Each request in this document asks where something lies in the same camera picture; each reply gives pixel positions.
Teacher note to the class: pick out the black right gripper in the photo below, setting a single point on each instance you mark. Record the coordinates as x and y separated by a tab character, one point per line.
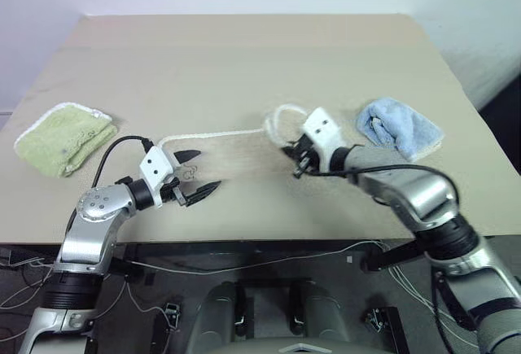
306	158

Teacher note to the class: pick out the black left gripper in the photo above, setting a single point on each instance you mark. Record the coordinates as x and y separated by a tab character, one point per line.
176	193

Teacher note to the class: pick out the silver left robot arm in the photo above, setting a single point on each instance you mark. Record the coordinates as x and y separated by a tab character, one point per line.
87	244

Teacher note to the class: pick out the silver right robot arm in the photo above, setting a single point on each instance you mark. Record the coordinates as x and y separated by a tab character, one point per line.
423	199

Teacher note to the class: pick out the folded blue towel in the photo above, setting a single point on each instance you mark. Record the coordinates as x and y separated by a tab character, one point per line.
401	126

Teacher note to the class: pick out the folded green towel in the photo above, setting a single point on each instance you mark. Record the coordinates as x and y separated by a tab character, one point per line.
61	142

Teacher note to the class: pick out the small black floor clamp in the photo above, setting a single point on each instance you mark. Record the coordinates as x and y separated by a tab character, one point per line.
172	314

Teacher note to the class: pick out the grey rounded robot leg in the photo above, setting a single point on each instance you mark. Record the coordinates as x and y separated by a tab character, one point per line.
215	317
325	317

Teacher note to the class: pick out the large black floor clamp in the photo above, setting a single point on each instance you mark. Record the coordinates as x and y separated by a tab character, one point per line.
382	321

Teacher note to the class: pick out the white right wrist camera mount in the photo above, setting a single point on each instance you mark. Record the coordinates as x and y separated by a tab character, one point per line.
321	127

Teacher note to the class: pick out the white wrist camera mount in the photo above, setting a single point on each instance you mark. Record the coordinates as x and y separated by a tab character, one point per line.
154	164
321	127

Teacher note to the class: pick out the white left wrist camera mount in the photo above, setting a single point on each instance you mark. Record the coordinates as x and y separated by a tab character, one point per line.
154	164

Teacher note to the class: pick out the black table frame bracket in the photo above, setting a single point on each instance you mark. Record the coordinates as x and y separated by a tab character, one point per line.
392	257

